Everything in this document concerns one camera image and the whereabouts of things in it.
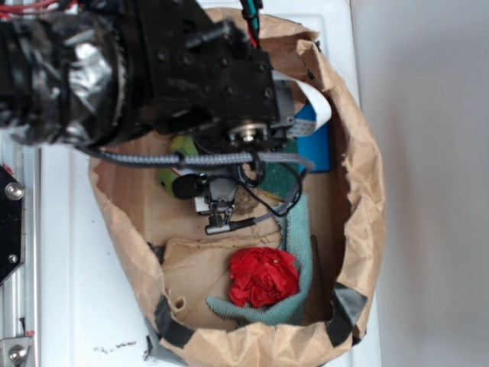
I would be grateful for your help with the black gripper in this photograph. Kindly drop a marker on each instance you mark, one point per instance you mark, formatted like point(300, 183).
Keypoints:
point(194, 76)

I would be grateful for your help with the green plush animal toy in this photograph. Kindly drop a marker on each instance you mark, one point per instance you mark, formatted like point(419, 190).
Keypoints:
point(179, 145)

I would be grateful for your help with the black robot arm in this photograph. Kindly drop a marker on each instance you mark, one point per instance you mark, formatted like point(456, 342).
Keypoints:
point(116, 70)

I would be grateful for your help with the green yellow scrub sponge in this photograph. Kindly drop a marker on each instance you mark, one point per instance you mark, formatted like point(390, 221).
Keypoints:
point(281, 178)

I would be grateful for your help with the grey brown rock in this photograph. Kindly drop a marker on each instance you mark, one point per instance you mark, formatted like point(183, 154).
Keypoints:
point(245, 203)

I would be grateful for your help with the blue rectangular block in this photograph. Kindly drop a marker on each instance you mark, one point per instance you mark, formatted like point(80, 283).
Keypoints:
point(316, 148)

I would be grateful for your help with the teal microfibre cloth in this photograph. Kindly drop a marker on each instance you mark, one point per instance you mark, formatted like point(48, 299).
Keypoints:
point(296, 267)

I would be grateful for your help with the brown paper lined bin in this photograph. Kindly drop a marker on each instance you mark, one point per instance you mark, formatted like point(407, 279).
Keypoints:
point(172, 266)

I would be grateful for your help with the red crumpled cloth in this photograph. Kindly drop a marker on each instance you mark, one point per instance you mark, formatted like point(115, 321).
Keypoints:
point(262, 277)

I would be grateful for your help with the black metal bracket plate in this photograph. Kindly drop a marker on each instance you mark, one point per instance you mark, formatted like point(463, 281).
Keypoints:
point(11, 224)

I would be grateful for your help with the aluminium frame rail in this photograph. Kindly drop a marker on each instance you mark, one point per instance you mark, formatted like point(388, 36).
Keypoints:
point(20, 293)

